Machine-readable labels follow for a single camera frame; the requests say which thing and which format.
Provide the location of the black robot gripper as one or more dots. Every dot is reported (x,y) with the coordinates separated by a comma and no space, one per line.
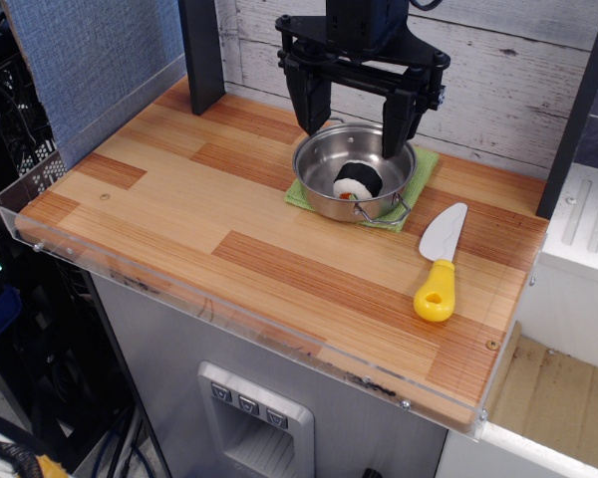
(337,47)

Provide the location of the stainless steel pot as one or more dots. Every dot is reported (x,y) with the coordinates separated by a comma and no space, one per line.
(318,158)

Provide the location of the plush sushi roll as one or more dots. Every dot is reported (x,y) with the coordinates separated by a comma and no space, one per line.
(357,180)

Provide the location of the blue fabric panel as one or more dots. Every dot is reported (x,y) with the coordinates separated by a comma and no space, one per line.
(96,64)

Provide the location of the silver toy fridge cabinet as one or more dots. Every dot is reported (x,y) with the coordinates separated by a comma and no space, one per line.
(355,433)

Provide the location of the clear acrylic table guard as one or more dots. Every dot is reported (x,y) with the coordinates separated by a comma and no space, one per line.
(232,252)

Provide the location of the silver dispenser panel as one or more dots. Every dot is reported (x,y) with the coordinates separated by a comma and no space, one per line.
(256,431)

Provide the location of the white side cabinet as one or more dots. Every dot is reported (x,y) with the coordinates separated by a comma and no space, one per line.
(543,409)

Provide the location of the yellow black object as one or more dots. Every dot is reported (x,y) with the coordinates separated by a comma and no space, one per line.
(19,461)

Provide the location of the black vertical post left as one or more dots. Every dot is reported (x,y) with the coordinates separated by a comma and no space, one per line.
(202,53)

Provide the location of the black vertical post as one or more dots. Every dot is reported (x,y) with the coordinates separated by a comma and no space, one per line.
(202,53)
(572,134)

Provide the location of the yellow handled toy knife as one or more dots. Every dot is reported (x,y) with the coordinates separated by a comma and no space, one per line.
(435,299)

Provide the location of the black vertical post right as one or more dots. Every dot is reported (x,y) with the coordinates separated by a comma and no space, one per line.
(572,134)

